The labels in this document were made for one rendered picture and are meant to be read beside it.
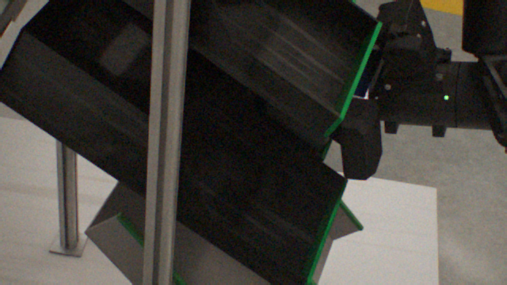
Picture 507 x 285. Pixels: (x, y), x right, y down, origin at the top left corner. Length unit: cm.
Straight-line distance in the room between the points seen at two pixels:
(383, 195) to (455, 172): 146
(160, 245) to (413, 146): 217
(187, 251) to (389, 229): 50
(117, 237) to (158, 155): 14
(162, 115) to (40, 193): 68
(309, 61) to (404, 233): 65
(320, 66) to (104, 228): 22
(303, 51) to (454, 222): 198
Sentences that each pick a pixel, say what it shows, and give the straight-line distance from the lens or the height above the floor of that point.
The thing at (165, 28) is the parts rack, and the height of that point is 142.
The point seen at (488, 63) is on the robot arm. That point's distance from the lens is 77.
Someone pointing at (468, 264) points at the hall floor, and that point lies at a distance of 256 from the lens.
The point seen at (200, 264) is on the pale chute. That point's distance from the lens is 88.
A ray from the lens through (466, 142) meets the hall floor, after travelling 294.
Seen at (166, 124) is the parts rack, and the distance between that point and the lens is 65.
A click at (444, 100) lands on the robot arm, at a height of 129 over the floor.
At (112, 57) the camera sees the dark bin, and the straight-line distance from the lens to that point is 82.
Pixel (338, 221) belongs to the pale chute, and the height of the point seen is 102.
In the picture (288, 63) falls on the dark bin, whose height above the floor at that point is 137.
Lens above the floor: 175
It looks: 39 degrees down
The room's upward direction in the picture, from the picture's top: 7 degrees clockwise
